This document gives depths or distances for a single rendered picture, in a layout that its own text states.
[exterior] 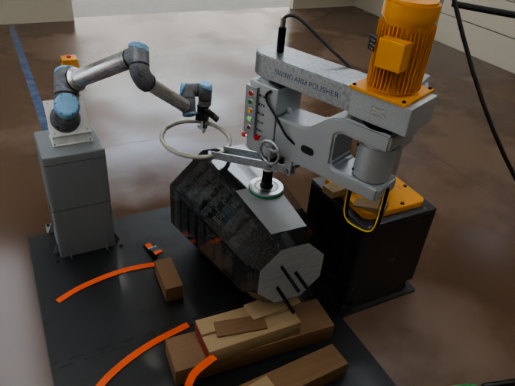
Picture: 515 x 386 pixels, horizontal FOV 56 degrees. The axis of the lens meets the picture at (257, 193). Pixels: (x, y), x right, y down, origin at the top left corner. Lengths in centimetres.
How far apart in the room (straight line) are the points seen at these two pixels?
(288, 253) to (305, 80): 94
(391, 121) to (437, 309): 186
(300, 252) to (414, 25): 133
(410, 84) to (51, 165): 226
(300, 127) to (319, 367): 138
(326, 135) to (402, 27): 65
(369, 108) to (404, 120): 17
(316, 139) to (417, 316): 164
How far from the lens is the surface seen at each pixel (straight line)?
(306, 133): 255
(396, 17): 215
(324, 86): 240
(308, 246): 277
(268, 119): 268
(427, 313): 370
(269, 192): 298
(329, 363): 304
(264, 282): 280
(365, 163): 241
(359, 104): 229
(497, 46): 925
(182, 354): 298
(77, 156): 342
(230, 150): 324
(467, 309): 386
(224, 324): 297
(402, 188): 341
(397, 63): 211
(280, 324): 301
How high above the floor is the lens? 251
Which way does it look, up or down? 34 degrees down
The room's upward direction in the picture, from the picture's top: 5 degrees clockwise
